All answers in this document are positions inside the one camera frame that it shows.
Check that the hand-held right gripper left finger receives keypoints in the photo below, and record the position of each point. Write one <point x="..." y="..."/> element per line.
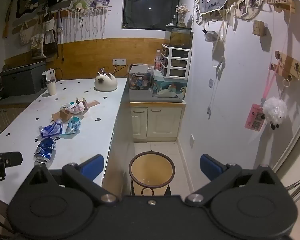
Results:
<point x="92" y="166"/>

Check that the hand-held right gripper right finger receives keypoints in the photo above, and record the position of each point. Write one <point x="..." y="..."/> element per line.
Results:
<point x="210" y="167"/>

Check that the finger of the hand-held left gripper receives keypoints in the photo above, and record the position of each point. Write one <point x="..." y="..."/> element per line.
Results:
<point x="11" y="158"/>

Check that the crushed blue drink can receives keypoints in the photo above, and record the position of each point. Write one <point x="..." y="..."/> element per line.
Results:
<point x="46" y="148"/>

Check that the teal wrapper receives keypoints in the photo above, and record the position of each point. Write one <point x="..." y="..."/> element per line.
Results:
<point x="72" y="125"/>

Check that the tan bin with brown rim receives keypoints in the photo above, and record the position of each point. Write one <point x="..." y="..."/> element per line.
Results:
<point x="140" y="170"/>

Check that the blue wrapper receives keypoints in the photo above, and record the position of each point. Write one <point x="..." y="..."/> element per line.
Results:
<point x="51" y="129"/>

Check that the torn corrugated cardboard piece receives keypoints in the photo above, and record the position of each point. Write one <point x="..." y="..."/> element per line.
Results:
<point x="64" y="116"/>

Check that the white pink wrapper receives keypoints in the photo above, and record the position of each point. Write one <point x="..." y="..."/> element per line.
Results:
<point x="73" y="108"/>

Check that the white door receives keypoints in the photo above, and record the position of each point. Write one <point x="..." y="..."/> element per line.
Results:
<point x="162" y="122"/>

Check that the pink card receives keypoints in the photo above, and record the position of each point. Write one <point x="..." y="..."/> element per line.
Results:
<point x="253" y="117"/>

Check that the grey storage box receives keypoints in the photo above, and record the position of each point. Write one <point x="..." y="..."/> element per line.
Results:
<point x="22" y="80"/>

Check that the white cup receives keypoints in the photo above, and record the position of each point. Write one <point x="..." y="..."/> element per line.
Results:
<point x="51" y="88"/>

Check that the white cat-shaped pot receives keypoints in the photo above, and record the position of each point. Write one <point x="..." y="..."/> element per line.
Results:
<point x="106" y="83"/>

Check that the white sheep plush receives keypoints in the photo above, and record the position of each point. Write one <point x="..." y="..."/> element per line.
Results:
<point x="275" y="111"/>

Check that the small white heater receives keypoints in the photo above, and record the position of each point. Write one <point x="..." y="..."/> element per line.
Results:
<point x="49" y="74"/>

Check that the clear plastic cage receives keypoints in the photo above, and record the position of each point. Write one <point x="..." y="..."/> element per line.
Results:
<point x="140" y="78"/>

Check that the teal plastic bin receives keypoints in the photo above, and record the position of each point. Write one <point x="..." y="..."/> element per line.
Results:
<point x="157" y="81"/>

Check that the printed tote bag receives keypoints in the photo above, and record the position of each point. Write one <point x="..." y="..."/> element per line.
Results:
<point x="37" y="47"/>

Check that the white drawer unit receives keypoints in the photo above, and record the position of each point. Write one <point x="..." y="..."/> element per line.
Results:
<point x="165" y="60"/>

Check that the water bottle with pink label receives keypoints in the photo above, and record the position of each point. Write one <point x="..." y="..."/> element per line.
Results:
<point x="157" y="61"/>

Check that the dark brown tote bag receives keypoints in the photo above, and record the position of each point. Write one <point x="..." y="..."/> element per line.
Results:
<point x="51" y="46"/>

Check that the plain canvas tote bag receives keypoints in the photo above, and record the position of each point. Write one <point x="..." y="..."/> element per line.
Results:
<point x="25" y="35"/>

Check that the small clear pouch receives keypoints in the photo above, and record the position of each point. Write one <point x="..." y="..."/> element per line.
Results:
<point x="210" y="35"/>

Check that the glass fish tank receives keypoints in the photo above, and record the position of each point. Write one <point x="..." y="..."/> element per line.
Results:
<point x="178" y="37"/>

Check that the small white bag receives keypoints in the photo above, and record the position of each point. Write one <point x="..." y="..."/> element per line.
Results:
<point x="49" y="23"/>

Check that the wooden block with holes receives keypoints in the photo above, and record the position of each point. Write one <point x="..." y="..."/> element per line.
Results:
<point x="258" y="28"/>

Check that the vase of dried flowers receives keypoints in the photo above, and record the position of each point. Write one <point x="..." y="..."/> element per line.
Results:
<point x="182" y="12"/>

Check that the green plush toy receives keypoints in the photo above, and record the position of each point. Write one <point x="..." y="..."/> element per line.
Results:
<point x="78" y="5"/>

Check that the hoop with hanging photos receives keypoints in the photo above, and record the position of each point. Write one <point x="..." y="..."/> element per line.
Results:
<point x="243" y="8"/>

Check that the purple plush toy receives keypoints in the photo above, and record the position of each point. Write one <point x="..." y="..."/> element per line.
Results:
<point x="100" y="1"/>

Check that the dark window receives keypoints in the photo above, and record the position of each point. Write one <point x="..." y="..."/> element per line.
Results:
<point x="151" y="5"/>

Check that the white wall socket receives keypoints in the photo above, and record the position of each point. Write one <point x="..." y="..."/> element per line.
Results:
<point x="192" y="138"/>

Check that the white macrame wall hanging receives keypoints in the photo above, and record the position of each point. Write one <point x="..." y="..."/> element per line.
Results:
<point x="90" y="20"/>

